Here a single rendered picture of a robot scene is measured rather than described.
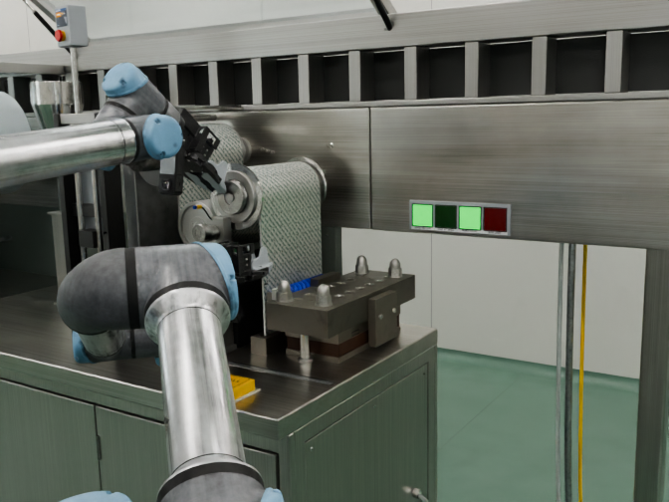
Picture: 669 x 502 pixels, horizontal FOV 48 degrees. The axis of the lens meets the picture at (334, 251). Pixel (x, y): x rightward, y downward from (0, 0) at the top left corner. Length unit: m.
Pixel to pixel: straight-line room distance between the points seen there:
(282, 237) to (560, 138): 0.64
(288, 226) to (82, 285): 0.76
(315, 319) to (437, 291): 2.93
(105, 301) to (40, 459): 0.96
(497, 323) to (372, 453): 2.74
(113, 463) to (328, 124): 0.94
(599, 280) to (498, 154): 2.47
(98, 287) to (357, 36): 1.05
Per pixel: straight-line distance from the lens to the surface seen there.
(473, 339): 4.43
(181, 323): 0.99
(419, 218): 1.80
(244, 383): 1.46
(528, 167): 1.69
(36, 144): 1.21
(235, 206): 1.66
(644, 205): 1.64
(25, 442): 1.99
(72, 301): 1.09
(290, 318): 1.59
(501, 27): 1.73
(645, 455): 1.96
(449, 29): 1.77
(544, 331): 4.27
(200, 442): 0.86
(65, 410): 1.83
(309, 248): 1.81
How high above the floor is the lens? 1.42
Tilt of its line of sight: 10 degrees down
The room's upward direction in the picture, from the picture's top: 1 degrees counter-clockwise
